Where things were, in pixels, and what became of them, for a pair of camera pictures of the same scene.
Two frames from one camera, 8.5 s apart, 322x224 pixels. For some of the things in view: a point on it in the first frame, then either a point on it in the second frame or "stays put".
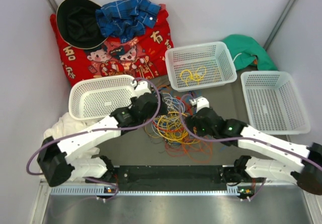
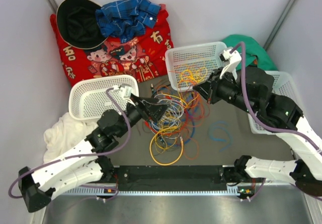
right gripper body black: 193,122 -> 223,88
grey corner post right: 268,42 stays put
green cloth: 246,52 stays put
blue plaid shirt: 126,18 stays put
